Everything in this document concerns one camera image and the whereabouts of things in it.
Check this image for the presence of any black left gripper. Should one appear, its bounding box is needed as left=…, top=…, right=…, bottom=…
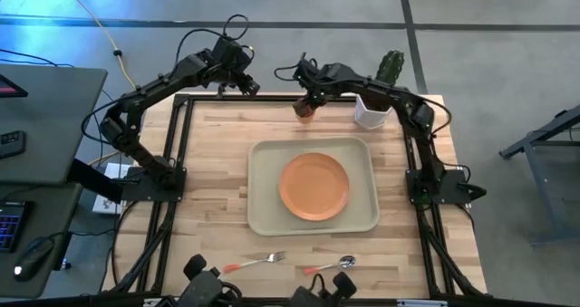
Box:
left=220, top=56, right=262, bottom=98

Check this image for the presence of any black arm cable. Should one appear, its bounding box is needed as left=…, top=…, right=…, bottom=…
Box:
left=173, top=13, right=256, bottom=69

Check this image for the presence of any brown cup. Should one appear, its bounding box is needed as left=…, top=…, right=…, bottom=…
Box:
left=292, top=97, right=318, bottom=125

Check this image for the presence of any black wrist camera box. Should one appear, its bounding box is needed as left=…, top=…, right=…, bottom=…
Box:
left=212, top=35, right=252, bottom=66
left=292, top=57, right=319, bottom=81

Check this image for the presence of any beige plastic tray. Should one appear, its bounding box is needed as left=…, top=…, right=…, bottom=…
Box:
left=246, top=136, right=381, bottom=237

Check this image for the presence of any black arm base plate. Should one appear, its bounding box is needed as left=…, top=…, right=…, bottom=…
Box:
left=404, top=166, right=473, bottom=207
left=119, top=165, right=188, bottom=205

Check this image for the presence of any yellow cable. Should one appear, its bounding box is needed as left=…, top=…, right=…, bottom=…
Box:
left=57, top=0, right=138, bottom=91

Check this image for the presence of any green cactus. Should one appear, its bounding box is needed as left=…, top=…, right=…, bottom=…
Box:
left=375, top=49, right=406, bottom=87

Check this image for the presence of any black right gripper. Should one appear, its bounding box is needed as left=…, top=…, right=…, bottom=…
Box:
left=295, top=65, right=334, bottom=109

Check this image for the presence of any fork with orange handle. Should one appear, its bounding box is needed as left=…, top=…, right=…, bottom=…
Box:
left=221, top=250, right=288, bottom=275

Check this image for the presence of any backlit black keyboard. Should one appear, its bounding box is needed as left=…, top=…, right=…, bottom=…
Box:
left=0, top=200, right=29, bottom=254

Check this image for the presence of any black aluminium table frame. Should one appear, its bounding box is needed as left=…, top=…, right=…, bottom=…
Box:
left=101, top=91, right=489, bottom=307

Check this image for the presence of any spoon with orange handle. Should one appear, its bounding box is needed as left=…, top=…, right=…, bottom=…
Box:
left=302, top=254, right=357, bottom=277

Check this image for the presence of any black monitor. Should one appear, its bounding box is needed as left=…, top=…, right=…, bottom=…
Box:
left=0, top=72, right=29, bottom=100

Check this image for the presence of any dark grey desk top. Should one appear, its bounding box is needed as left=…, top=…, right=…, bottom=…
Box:
left=0, top=63, right=110, bottom=187
left=0, top=182, right=83, bottom=300

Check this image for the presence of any white plant pot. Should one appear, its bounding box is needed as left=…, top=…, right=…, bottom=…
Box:
left=353, top=92, right=393, bottom=131

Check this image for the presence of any black floor cable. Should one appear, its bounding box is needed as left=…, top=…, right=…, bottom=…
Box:
left=0, top=47, right=74, bottom=69

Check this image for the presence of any black computer mouse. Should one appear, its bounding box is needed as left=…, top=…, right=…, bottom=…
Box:
left=12, top=235, right=56, bottom=283

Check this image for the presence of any orange plate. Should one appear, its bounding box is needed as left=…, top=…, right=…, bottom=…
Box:
left=277, top=151, right=352, bottom=223

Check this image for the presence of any black keypad device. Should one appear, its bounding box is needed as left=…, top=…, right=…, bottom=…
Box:
left=0, top=130, right=27, bottom=160

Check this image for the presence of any dark metal table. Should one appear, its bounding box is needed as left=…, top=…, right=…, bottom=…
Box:
left=498, top=103, right=580, bottom=247

